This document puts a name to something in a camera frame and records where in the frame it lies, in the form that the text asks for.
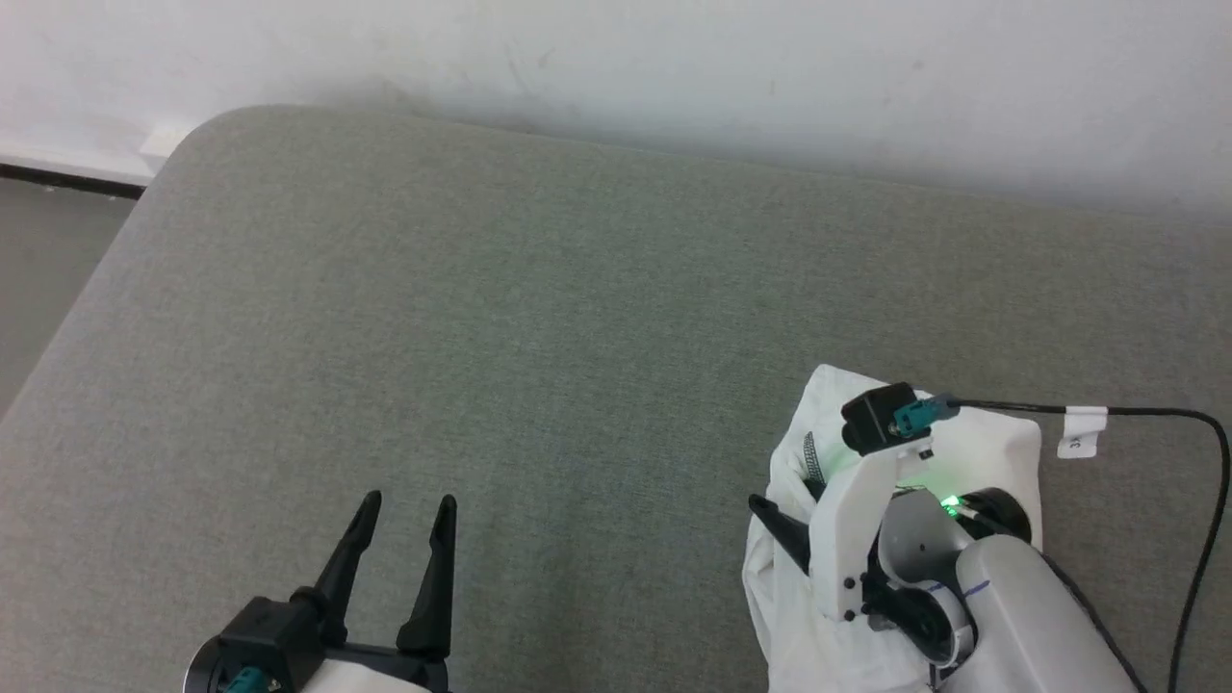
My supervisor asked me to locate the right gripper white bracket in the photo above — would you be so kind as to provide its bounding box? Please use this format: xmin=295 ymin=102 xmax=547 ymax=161
xmin=748 ymin=441 xmax=1034 ymax=667

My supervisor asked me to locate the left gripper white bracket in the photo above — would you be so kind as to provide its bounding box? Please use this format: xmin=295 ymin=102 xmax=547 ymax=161
xmin=287 ymin=490 xmax=459 ymax=693

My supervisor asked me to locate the white long sleeve garment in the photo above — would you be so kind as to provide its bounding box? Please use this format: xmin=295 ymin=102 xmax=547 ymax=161
xmin=742 ymin=364 xmax=1046 ymax=693

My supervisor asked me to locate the grey green fabric sofa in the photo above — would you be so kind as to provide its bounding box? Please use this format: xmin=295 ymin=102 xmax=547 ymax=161
xmin=0 ymin=104 xmax=1232 ymax=693

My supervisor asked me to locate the white cable label tag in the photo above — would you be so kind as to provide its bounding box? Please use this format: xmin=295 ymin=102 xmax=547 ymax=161
xmin=1056 ymin=405 xmax=1110 ymax=460

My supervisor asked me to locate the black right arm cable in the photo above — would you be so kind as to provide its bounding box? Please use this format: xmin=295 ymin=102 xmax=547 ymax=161
xmin=893 ymin=395 xmax=1232 ymax=693

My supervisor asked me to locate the dark wall baseboard strip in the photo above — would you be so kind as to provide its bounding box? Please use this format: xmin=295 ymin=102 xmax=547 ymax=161
xmin=0 ymin=162 xmax=147 ymax=201

